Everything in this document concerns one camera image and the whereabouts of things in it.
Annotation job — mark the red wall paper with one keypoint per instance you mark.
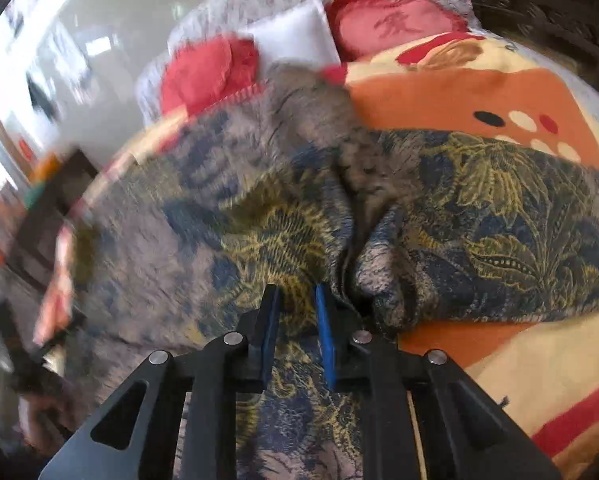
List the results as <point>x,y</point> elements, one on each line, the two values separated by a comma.
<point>25,150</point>

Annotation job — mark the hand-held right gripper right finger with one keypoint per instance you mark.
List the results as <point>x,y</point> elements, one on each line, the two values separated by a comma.
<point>325,330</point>

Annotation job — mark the yellow plastic item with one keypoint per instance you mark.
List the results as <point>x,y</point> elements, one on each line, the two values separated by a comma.
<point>45,167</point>

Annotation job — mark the green plastic item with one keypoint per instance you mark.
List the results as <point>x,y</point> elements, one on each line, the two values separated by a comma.
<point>32,197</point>

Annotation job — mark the dark hanging cloth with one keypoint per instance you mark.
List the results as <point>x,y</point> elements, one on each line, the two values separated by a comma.
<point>43,95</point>

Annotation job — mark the red heart pillow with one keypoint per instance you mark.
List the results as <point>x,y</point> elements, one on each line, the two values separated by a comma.
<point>199,75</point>
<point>379,22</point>

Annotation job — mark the white pillow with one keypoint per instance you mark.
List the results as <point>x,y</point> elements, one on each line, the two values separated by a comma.
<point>294,32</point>

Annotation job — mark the dark wooden headboard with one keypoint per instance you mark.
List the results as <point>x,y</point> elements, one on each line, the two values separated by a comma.
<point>529,15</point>

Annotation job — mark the floral patterned garment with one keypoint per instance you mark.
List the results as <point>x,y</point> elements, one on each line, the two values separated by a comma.
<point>479,210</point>

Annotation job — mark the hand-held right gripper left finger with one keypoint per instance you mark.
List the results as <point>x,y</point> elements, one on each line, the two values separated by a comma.
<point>268,330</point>

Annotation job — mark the printed blanket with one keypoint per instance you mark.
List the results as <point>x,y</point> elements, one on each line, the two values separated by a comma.
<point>429,95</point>

